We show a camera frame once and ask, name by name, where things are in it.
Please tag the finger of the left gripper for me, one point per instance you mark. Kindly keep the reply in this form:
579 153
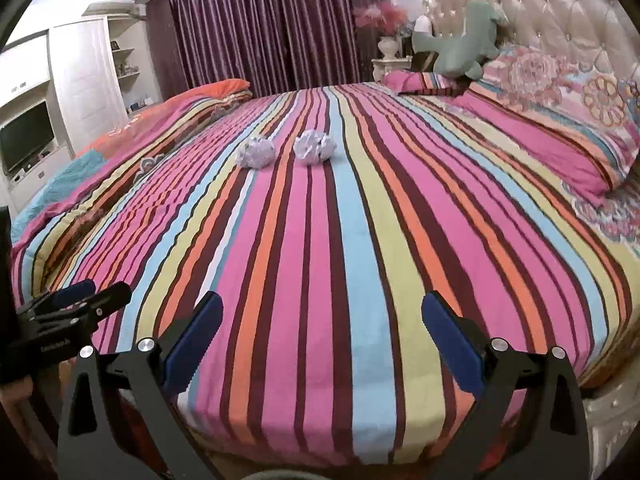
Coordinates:
50 302
97 307

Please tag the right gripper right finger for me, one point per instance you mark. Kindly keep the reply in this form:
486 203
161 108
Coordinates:
551 440

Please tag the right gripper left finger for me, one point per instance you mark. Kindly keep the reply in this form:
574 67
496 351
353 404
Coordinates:
155 371

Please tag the white paper ball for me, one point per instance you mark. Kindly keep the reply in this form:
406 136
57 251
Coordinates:
256 152

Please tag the white trash bin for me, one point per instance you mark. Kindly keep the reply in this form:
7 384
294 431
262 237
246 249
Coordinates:
284 474

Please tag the person's left hand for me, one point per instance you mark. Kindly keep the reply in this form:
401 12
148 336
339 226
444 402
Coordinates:
13 394

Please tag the folded orange striped quilt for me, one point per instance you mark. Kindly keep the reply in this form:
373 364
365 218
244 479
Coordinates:
192 110

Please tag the black television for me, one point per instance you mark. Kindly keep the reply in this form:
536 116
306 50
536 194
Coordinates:
26 135

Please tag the white wardrobe cabinet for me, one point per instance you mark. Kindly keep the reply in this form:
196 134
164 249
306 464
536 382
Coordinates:
92 75

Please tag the striped colourful bed cover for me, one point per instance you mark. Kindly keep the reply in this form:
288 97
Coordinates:
322 358

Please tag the floral patterned pillow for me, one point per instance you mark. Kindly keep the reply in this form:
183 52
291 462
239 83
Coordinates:
583 125

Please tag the white air conditioner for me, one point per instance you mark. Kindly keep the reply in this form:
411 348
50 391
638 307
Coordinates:
95 7

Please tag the small striped pillow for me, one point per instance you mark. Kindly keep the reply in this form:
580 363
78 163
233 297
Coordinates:
423 83

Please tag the green plush toy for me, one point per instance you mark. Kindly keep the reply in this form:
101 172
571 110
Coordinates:
464 55

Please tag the purple curtain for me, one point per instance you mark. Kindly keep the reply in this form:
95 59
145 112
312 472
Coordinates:
275 45

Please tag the white nightstand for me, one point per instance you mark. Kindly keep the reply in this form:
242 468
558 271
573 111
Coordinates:
381 67

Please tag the white flower vase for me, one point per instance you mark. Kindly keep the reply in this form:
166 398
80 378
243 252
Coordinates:
389 46

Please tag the pink flower bouquet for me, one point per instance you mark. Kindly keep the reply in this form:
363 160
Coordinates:
384 16

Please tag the tufted beige headboard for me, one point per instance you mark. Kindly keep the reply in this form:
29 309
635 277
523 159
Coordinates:
596 34

